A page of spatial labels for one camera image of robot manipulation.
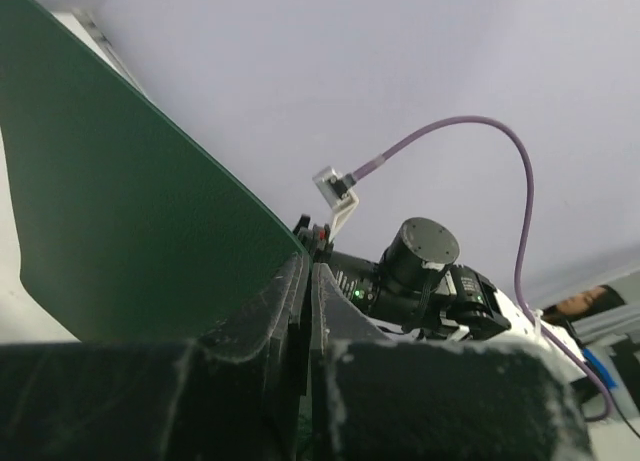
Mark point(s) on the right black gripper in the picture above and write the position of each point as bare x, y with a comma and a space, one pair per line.
314, 238

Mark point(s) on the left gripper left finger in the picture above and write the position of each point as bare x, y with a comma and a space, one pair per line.
231, 394

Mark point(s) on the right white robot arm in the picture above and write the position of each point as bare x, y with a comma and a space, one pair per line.
418, 291

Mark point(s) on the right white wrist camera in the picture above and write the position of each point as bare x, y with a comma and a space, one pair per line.
338, 192

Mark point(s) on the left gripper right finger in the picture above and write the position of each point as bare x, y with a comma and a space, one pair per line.
379, 399

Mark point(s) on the person in background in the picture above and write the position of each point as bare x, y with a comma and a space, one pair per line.
585, 304

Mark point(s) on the dark green placemat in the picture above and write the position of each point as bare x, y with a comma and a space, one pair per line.
128, 229

